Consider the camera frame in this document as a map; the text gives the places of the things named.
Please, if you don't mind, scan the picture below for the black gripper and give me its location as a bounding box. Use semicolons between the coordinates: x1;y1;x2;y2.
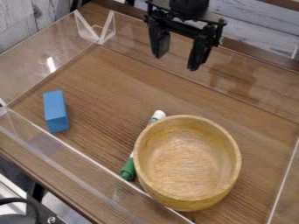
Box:
145;0;226;71

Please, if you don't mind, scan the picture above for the blue block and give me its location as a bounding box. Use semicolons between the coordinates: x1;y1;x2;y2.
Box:
42;90;70;133

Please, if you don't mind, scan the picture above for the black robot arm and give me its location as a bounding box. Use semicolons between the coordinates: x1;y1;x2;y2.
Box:
144;0;228;71

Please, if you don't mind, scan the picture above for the brown wooden bowl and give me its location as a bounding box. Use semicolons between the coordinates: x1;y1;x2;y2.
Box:
133;115;241;212

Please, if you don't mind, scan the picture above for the green white marker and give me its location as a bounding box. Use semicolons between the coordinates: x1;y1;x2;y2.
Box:
118;109;166;181

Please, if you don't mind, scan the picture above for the clear acrylic corner bracket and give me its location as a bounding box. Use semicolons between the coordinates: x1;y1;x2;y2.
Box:
73;10;116;46

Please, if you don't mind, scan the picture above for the black metal table bracket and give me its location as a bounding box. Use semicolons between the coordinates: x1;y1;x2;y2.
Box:
25;201;68;224

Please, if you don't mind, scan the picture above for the black cable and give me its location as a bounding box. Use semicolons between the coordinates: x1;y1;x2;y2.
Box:
0;197;42;224

